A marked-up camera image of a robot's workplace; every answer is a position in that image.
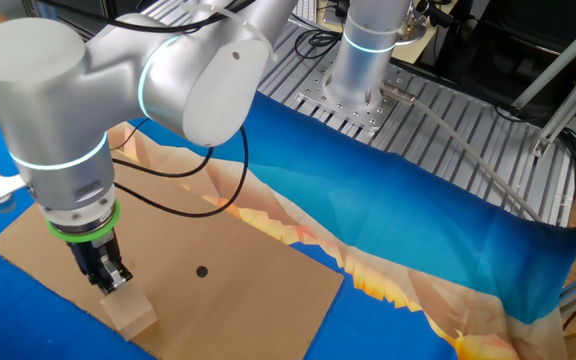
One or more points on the thick aluminium frame profile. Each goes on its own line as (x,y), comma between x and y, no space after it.
(568,110)

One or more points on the brown cardboard sheet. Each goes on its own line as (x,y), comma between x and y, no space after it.
(218,300)

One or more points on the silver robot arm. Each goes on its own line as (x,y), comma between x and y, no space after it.
(43,100)

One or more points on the white keyboard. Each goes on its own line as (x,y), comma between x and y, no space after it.
(307,9)

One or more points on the black equipment box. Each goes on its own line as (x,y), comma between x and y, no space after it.
(493,60)

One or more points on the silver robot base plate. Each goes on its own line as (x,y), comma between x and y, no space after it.
(368,117)

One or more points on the small wooden block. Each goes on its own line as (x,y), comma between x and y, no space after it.
(133,317)

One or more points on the blue mountain print cloth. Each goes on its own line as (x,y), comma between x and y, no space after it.
(393,200)

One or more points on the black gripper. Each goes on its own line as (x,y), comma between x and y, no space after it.
(95,255)

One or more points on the thin aluminium frame bar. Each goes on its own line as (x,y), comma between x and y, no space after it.
(558,62)

